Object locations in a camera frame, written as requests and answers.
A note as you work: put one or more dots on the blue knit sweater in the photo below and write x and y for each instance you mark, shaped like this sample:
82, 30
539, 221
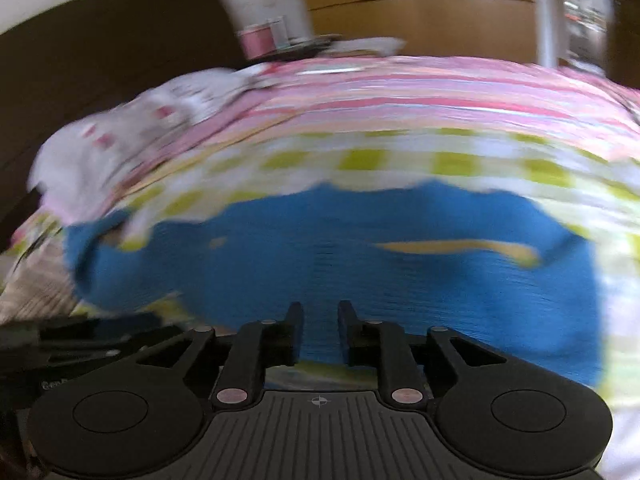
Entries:
350, 260

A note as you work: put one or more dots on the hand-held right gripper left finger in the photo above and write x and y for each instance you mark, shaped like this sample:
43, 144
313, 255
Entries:
295, 332

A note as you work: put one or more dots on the white floral pillow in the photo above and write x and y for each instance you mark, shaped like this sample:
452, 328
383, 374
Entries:
90, 160

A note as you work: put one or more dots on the wooden wardrobe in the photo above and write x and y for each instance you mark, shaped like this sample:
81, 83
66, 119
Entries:
425, 25

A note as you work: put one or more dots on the beige striped patterned cloth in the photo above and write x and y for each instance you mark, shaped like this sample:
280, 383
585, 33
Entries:
35, 285

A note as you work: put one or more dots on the white grey cloth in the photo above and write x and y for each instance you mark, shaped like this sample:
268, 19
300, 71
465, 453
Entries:
370, 47

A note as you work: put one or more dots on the dark brown headboard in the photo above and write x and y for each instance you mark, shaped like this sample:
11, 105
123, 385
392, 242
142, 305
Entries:
100, 60

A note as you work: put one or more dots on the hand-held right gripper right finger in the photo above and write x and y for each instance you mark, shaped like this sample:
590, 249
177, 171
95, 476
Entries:
346, 332

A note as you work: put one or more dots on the green white checked bed sheet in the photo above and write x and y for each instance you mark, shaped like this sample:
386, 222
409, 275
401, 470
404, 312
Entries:
450, 162

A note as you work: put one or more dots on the pink striped quilt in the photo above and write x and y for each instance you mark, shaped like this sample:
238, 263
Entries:
400, 95

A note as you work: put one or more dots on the white door frame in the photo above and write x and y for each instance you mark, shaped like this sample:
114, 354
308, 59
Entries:
547, 10

